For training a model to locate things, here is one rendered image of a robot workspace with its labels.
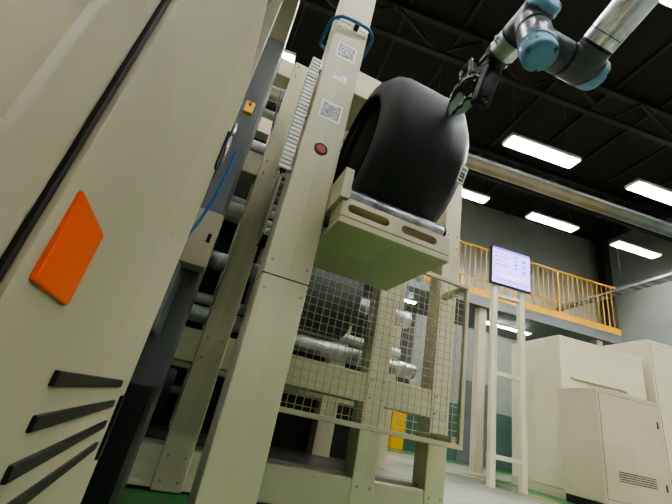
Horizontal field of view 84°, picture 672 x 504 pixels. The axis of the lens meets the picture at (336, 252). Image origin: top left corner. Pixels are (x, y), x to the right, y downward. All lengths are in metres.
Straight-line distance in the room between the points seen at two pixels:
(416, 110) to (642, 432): 5.20
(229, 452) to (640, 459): 5.26
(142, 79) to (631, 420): 5.76
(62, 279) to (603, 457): 5.39
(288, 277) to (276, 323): 0.13
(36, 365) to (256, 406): 0.76
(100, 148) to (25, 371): 0.10
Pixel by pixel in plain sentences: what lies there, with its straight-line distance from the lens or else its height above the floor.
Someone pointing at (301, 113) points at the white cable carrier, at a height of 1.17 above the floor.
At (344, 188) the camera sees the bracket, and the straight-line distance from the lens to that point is 1.02.
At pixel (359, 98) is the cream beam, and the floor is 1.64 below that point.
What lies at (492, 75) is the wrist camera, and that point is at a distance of 1.15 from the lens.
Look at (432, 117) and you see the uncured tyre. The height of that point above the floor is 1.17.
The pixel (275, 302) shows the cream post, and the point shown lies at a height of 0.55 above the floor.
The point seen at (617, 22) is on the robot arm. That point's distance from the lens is 1.08.
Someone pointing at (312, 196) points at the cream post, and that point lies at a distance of 1.11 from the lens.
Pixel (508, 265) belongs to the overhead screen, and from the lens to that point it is 5.51.
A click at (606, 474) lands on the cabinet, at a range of 5.45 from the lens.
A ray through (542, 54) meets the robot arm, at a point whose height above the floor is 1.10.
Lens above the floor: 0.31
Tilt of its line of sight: 24 degrees up
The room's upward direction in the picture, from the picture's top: 12 degrees clockwise
